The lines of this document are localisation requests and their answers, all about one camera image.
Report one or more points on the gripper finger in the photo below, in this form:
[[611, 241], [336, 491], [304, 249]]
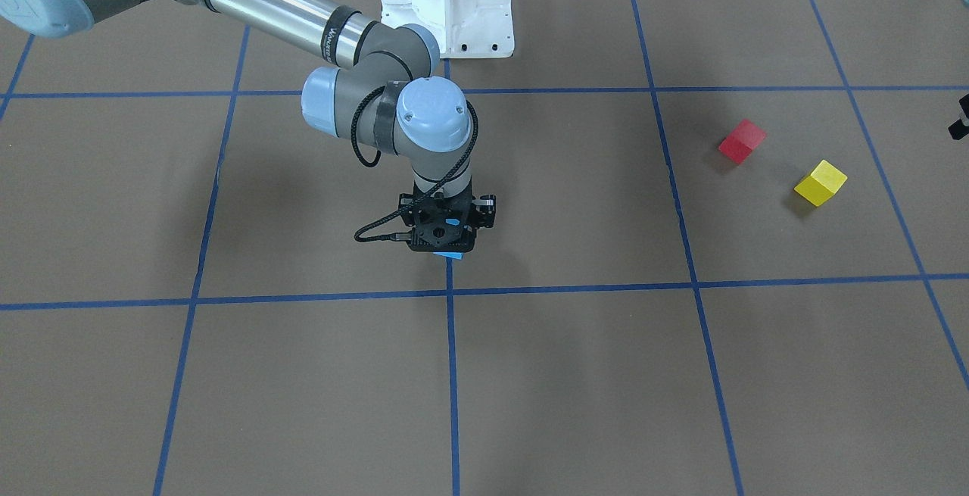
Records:
[[960, 128]]

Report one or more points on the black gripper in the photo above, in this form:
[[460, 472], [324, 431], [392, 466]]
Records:
[[485, 210]]

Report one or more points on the blue cube block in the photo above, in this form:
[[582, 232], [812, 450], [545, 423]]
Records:
[[450, 254]]

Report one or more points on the red cube block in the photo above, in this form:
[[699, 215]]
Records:
[[742, 141]]

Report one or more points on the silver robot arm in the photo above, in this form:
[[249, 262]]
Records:
[[377, 88]]

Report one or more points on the yellow cube block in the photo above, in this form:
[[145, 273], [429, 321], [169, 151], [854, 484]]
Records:
[[821, 184]]

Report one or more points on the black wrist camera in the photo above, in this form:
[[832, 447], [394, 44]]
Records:
[[484, 211]]

